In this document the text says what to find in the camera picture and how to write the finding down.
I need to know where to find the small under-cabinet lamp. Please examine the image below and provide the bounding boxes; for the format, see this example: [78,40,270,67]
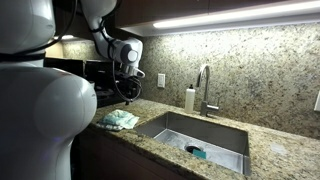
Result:
[53,34,75,41]

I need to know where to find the steel gooseneck faucet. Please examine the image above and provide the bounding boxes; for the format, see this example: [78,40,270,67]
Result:
[195,64,220,118]

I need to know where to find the white wall outlet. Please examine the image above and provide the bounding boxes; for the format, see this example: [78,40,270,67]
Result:
[156,73,166,89]

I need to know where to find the white soap bottle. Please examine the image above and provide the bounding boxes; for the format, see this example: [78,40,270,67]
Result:
[184,84,196,114]

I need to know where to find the stainless steel sink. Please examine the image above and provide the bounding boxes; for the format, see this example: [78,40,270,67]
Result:
[134,110,252,177]

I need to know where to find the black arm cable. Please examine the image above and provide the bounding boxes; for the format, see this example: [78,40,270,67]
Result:
[0,0,144,105]

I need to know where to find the wooden lower cabinet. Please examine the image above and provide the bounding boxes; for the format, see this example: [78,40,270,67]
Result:
[71,128,188,180]

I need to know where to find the white power outlet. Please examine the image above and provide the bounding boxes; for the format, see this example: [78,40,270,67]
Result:
[313,89,320,113]

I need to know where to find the under-cabinet light strip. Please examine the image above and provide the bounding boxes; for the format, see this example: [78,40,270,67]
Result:
[152,0,320,30]

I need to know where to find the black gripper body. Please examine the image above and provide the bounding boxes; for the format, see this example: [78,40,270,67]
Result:
[118,75,142,98]

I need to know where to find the white and blue towel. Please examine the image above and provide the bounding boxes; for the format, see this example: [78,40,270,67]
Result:
[96,109,140,132]

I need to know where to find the teal green sponge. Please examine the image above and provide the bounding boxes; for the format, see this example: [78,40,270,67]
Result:
[192,148,207,160]

